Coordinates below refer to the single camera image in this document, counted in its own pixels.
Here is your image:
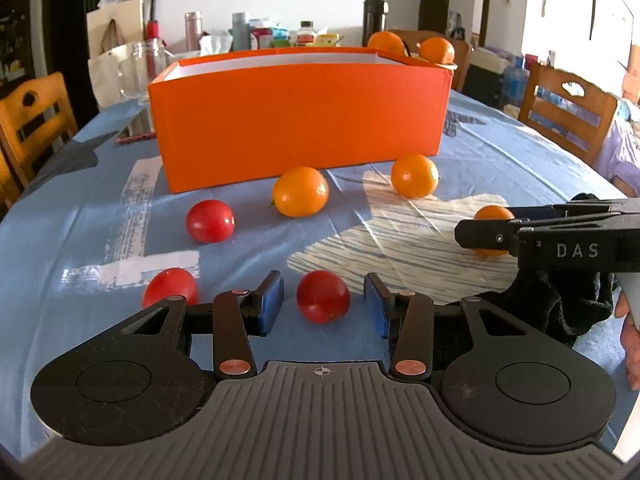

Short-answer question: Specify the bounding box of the pink bottle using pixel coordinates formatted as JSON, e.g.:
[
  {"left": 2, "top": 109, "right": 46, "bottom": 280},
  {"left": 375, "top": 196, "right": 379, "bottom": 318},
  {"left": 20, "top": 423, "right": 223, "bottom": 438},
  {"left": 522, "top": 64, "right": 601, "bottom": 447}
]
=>
[{"left": 185, "top": 11, "right": 203, "bottom": 52}]

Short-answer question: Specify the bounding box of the blue printed tablecloth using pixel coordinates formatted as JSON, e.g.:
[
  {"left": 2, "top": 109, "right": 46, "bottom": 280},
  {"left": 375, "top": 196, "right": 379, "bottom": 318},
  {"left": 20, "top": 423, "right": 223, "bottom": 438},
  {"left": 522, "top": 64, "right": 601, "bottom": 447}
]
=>
[{"left": 0, "top": 87, "right": 640, "bottom": 461}]

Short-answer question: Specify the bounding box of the smartphone in clear case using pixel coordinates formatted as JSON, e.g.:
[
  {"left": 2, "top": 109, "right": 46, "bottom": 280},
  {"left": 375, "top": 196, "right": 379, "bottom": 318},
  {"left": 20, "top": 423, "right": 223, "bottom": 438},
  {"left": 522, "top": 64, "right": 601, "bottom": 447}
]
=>
[{"left": 114, "top": 131, "right": 157, "bottom": 147}]

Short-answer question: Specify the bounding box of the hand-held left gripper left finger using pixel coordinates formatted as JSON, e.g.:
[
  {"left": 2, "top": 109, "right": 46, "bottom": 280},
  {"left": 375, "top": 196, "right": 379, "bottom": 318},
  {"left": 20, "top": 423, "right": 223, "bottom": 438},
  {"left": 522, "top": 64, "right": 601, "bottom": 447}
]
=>
[{"left": 117, "top": 270, "right": 286, "bottom": 381}]

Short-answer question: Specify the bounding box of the clear glass mug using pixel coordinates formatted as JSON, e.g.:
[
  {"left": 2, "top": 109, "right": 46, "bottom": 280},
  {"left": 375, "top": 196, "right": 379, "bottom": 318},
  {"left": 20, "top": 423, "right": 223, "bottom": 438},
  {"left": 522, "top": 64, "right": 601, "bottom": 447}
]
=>
[{"left": 117, "top": 40, "right": 168, "bottom": 106}]

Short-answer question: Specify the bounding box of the red umbrella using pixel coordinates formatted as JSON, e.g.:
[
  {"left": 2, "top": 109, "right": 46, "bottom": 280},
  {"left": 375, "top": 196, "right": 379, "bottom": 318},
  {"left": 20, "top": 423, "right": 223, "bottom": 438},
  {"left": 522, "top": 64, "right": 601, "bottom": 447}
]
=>
[{"left": 131, "top": 0, "right": 162, "bottom": 43}]

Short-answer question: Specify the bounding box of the red tomato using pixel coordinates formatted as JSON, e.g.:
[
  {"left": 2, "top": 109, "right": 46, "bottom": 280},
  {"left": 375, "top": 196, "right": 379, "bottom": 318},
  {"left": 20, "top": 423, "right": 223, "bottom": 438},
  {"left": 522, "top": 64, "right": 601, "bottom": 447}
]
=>
[
  {"left": 186, "top": 199, "right": 236, "bottom": 244},
  {"left": 142, "top": 267, "right": 199, "bottom": 309},
  {"left": 296, "top": 270, "right": 351, "bottom": 324}
]

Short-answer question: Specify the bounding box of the tissue pack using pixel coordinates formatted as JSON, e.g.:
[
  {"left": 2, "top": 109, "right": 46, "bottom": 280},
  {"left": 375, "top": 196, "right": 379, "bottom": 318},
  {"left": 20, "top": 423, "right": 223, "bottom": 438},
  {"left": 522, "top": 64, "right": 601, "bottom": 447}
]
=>
[{"left": 199, "top": 30, "right": 233, "bottom": 56}]

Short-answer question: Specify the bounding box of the orange cardboard box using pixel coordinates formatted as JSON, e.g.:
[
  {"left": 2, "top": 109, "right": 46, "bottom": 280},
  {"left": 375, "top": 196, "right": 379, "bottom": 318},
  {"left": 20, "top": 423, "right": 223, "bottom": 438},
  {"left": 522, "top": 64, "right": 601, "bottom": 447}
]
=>
[{"left": 147, "top": 47, "right": 455, "bottom": 194}]

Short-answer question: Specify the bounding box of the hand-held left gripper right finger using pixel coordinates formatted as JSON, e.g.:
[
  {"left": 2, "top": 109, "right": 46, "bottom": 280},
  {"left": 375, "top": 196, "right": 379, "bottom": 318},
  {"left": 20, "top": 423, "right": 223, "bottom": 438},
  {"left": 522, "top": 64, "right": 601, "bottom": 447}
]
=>
[{"left": 363, "top": 272, "right": 538, "bottom": 381}]

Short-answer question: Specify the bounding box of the person's right forearm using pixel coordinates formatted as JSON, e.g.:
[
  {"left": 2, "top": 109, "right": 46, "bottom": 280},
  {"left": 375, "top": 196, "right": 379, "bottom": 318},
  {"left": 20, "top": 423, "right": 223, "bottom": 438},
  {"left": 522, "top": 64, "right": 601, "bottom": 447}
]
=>
[{"left": 615, "top": 290, "right": 640, "bottom": 391}]

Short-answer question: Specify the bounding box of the orange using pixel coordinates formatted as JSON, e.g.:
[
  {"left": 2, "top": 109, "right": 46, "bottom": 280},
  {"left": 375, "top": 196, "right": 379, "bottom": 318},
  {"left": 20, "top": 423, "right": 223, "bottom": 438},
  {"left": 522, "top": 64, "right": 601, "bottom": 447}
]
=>
[
  {"left": 272, "top": 166, "right": 330, "bottom": 218},
  {"left": 419, "top": 36, "right": 456, "bottom": 65},
  {"left": 472, "top": 205, "right": 516, "bottom": 257},
  {"left": 391, "top": 153, "right": 440, "bottom": 199},
  {"left": 367, "top": 30, "right": 407, "bottom": 57}
]

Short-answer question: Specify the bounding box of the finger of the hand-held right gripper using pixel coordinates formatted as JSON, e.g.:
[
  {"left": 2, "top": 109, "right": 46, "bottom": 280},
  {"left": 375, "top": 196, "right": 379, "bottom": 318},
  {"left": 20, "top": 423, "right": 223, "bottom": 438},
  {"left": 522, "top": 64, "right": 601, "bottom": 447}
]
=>
[
  {"left": 454, "top": 217, "right": 532, "bottom": 254},
  {"left": 500, "top": 198, "right": 640, "bottom": 224}
]

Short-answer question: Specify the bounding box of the grey bottle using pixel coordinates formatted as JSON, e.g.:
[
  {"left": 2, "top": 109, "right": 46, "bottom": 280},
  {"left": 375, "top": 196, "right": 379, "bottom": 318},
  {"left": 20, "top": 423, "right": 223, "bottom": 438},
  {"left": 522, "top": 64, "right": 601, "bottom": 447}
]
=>
[{"left": 231, "top": 11, "right": 251, "bottom": 52}]

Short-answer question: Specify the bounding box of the dark wooden cabinet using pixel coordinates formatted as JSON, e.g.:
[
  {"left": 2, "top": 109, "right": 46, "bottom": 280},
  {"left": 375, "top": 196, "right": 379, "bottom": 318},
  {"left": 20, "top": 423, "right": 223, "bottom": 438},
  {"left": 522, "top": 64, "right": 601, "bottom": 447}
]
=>
[{"left": 0, "top": 0, "right": 33, "bottom": 86}]

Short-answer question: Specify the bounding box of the blue water jug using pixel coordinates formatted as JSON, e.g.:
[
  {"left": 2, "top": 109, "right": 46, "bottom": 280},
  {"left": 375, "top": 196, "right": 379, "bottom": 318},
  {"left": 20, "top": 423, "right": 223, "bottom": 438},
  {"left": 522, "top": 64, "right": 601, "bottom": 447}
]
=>
[{"left": 500, "top": 57, "right": 531, "bottom": 108}]

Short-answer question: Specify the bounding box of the person's right hand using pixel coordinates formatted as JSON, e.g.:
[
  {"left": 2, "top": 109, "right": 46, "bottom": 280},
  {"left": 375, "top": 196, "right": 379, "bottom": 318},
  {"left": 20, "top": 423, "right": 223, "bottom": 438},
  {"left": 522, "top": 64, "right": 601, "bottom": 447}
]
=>
[{"left": 480, "top": 270, "right": 622, "bottom": 348}]

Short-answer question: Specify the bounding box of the black thermos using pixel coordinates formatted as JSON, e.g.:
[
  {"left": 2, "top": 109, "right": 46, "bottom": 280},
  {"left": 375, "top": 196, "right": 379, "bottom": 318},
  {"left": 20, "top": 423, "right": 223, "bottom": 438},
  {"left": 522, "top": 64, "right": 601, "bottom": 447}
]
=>
[{"left": 362, "top": 0, "right": 389, "bottom": 47}]

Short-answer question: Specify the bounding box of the white tote bag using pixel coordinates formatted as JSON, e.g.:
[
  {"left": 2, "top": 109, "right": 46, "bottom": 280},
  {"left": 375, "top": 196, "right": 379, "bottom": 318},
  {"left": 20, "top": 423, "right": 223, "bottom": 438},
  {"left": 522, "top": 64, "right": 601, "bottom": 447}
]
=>
[{"left": 87, "top": 19, "right": 153, "bottom": 111}]

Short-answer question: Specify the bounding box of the white wall board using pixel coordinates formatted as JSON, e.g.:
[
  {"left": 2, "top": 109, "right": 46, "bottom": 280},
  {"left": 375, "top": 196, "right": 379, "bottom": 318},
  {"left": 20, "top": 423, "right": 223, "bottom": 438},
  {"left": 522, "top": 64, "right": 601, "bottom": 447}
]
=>
[{"left": 590, "top": 0, "right": 636, "bottom": 68}]

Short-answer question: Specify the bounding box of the white paper bag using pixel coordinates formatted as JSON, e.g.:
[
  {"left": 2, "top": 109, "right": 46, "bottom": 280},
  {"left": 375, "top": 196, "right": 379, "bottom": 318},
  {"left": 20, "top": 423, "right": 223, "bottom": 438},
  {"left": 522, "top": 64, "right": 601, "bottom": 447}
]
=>
[{"left": 86, "top": 0, "right": 147, "bottom": 61}]

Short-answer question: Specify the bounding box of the purple cloth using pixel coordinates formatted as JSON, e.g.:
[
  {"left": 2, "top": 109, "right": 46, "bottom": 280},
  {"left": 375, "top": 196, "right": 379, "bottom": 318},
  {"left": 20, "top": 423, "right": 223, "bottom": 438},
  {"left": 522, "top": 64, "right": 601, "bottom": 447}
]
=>
[{"left": 597, "top": 100, "right": 640, "bottom": 196}]

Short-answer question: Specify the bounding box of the wooden chair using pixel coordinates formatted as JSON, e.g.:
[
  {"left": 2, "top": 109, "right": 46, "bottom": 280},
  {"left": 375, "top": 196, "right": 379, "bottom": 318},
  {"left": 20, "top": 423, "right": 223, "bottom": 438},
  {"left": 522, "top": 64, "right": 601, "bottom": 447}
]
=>
[
  {"left": 0, "top": 72, "right": 79, "bottom": 203},
  {"left": 517, "top": 62, "right": 621, "bottom": 166},
  {"left": 387, "top": 29, "right": 473, "bottom": 92}
]

